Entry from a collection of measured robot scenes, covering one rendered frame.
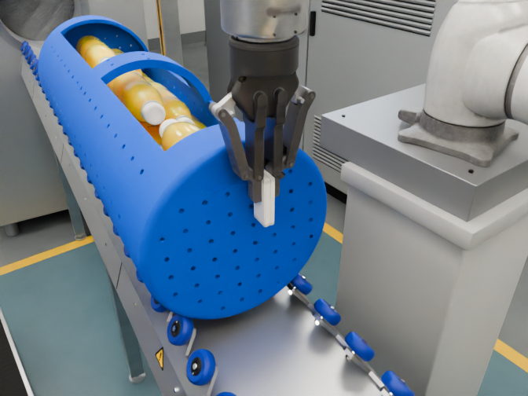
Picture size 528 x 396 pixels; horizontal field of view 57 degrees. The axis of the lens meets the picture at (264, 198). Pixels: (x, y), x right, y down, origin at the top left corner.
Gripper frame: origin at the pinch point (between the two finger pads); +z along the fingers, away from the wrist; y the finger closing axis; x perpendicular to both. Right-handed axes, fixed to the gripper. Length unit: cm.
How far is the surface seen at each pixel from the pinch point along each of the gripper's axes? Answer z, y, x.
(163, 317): 22.7, -12.8, 9.2
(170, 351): 24.0, -13.8, 3.3
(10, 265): 116, -43, 170
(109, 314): 116, -10, 115
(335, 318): 19.2, 8.0, -6.9
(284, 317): 23.3, 3.8, 0.4
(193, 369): 19.9, -13.1, -4.6
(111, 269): 30.2, -15.5, 34.2
